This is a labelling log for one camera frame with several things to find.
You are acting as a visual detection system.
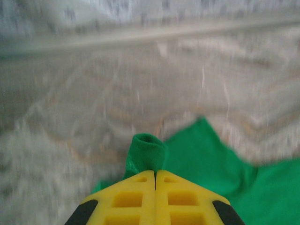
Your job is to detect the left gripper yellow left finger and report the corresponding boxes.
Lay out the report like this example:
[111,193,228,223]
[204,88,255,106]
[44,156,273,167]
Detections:
[64,170,157,225]

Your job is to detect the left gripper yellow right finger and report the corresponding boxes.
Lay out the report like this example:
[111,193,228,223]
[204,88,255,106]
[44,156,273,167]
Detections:
[155,170,246,225]

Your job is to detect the green t-shirt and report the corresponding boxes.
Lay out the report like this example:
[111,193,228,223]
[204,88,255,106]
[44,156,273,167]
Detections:
[90,116,300,225]

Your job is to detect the aluminium table edge strip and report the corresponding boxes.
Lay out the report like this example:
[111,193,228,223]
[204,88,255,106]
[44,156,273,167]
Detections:
[0,17,300,56]

